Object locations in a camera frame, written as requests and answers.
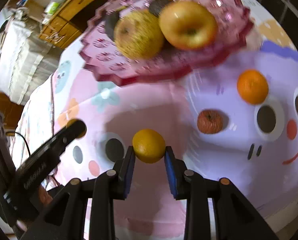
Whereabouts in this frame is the yellow pear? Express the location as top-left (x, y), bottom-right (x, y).
top-left (114, 10), bottom-right (165, 60)

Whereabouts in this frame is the dark avocado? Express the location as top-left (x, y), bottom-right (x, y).
top-left (148, 0), bottom-right (173, 17)

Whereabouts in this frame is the pink glass fruit plate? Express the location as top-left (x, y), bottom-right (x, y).
top-left (80, 0), bottom-right (253, 86)

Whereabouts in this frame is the wooden desk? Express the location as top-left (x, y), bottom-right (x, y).
top-left (39, 0), bottom-right (108, 49)

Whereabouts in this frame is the cartoon pink bedsheet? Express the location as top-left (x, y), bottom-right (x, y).
top-left (10, 0), bottom-right (298, 232)

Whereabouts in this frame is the red apple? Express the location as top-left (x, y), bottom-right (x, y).
top-left (158, 1), bottom-right (218, 50)

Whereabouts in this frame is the small kumquat far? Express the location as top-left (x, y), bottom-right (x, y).
top-left (66, 119), bottom-right (87, 139)

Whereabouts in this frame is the blackened banana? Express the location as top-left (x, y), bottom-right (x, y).
top-left (105, 11), bottom-right (120, 41)

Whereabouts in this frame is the small yellow kumquat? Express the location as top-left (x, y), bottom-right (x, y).
top-left (132, 129), bottom-right (166, 164)

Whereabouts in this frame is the black cable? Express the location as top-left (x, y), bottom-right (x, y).
top-left (5, 130), bottom-right (32, 157)

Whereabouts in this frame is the white covered bed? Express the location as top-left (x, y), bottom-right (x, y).
top-left (0, 20), bottom-right (63, 105)

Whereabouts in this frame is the small mandarin right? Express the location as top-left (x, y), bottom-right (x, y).
top-left (236, 69), bottom-right (269, 105)

